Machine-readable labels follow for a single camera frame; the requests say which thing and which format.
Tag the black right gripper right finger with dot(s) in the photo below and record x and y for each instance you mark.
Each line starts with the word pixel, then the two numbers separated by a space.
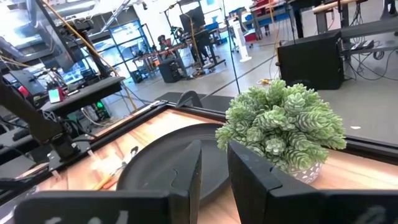
pixel 252 186

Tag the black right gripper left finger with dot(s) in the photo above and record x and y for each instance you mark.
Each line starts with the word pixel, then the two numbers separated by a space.
pixel 180 193

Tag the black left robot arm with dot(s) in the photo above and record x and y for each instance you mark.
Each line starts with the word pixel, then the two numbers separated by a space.
pixel 28 118

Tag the black round plate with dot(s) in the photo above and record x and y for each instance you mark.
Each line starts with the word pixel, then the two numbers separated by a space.
pixel 161 149

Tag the green succulent in white pot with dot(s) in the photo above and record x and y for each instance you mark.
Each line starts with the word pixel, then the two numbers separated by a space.
pixel 280 124

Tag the yellow plug on floor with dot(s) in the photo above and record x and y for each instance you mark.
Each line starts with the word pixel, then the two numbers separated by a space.
pixel 264 81

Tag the small black computer tower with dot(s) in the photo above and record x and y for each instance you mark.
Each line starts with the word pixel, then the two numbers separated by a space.
pixel 170 71

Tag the large black computer tower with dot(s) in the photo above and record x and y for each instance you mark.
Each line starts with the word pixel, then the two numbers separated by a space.
pixel 311 62

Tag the black flat platform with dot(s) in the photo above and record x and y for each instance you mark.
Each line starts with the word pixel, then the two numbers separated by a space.
pixel 84 93

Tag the thin black pole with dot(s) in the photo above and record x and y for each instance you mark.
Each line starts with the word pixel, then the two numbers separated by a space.
pixel 231 46

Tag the white tower fan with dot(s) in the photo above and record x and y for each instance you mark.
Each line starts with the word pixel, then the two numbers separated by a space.
pixel 242 40

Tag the green and pink small device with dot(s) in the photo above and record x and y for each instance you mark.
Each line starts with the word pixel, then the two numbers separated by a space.
pixel 55 96

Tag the black monitor on stand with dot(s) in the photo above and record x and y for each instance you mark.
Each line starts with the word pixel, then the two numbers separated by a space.
pixel 192 19

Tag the black power strip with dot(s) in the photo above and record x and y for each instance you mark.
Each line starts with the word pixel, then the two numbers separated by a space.
pixel 362 45

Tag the grey desk with black legs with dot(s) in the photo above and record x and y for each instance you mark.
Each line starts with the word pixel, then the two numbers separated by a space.
pixel 367 29

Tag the black table edge frame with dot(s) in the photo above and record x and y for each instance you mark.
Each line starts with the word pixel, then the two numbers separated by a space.
pixel 192 110

